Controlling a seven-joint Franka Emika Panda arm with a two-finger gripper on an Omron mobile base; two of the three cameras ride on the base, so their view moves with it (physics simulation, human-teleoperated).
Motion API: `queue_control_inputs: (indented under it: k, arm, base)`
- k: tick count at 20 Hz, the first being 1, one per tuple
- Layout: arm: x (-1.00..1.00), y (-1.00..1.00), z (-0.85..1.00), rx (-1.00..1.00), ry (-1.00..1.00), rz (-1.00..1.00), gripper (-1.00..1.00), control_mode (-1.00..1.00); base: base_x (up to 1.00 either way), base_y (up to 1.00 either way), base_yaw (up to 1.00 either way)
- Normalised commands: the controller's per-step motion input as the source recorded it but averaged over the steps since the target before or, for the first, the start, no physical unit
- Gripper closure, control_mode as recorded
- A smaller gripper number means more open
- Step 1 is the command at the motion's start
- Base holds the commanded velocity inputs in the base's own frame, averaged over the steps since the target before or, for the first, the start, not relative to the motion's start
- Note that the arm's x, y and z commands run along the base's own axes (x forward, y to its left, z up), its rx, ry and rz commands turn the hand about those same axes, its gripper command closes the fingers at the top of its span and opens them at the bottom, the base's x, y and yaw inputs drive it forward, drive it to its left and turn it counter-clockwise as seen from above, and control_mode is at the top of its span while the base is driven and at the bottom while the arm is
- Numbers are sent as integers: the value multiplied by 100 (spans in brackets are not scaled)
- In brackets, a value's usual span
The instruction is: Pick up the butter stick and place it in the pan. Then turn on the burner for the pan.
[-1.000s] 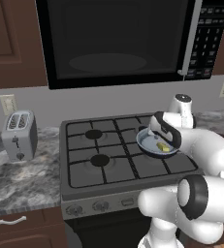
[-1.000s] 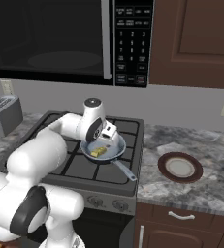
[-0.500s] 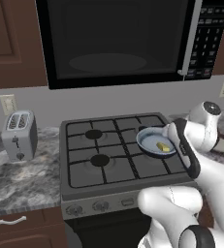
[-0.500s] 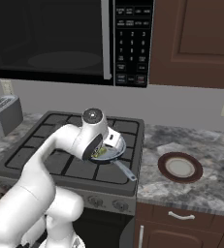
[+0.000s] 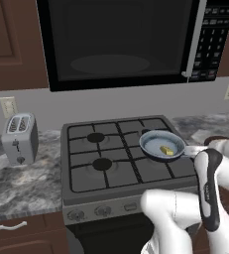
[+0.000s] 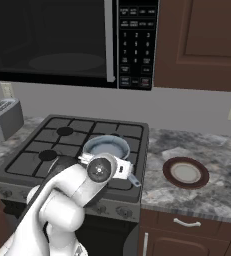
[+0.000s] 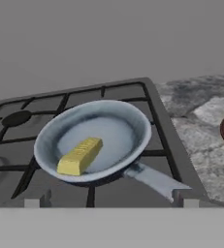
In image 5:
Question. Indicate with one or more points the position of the black microwave oven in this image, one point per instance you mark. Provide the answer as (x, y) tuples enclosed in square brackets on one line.
[(119, 43)]

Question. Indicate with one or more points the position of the blue frying pan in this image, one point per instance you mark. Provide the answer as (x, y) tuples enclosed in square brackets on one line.
[(152, 144)]

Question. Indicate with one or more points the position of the dark brown round object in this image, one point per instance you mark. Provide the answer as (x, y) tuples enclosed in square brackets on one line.
[(215, 139)]

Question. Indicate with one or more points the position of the grey hob knob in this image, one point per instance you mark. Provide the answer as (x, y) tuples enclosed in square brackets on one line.
[(75, 215), (103, 211)]

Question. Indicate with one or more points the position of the grey gas hob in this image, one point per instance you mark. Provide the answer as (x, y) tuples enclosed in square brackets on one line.
[(119, 185)]

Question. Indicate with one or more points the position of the brown lower cupboard door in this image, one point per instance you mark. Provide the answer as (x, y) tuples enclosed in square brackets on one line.
[(26, 246)]

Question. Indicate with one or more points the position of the yellow butter stick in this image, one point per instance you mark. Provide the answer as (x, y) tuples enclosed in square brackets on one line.
[(166, 150)]

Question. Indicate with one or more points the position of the brown drawer front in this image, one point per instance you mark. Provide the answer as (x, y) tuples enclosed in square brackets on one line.
[(36, 228)]

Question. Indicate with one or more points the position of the silver toaster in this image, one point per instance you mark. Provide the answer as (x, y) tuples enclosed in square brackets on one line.
[(18, 142)]

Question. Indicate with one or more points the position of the black oven door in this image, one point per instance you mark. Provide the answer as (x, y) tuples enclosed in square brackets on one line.
[(109, 236)]

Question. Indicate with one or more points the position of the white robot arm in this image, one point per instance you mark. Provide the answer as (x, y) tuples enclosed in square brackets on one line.
[(172, 211)]

